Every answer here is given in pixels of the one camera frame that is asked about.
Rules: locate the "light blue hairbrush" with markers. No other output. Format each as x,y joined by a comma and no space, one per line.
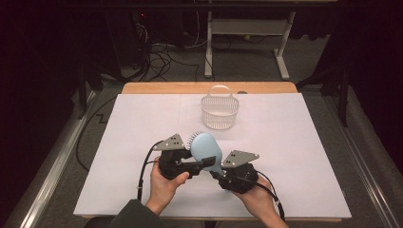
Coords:
204,147

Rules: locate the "aluminium floor rail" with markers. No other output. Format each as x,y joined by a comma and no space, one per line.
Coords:
50,177
369,177

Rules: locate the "white metal desk frame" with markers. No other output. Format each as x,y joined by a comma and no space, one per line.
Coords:
250,27

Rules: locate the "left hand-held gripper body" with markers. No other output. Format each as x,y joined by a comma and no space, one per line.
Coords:
172,164

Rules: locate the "person's left hand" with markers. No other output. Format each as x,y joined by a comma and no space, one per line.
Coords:
163,191

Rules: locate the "white table cover sheet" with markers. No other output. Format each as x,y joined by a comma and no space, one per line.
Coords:
126,126

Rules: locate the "person's right hand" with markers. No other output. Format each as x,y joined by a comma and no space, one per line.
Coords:
259,199

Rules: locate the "dark equipment with red light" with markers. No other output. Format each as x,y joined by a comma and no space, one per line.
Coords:
126,38

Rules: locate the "black metal stand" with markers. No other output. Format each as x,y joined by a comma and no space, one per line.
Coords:
83,91
343,101

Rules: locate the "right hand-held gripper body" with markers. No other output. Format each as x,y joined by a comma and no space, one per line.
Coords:
239,177

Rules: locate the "small yellow ball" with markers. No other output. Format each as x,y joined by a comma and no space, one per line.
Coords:
247,37

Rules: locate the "white plastic slatted basket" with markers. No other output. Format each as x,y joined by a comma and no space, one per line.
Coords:
218,122

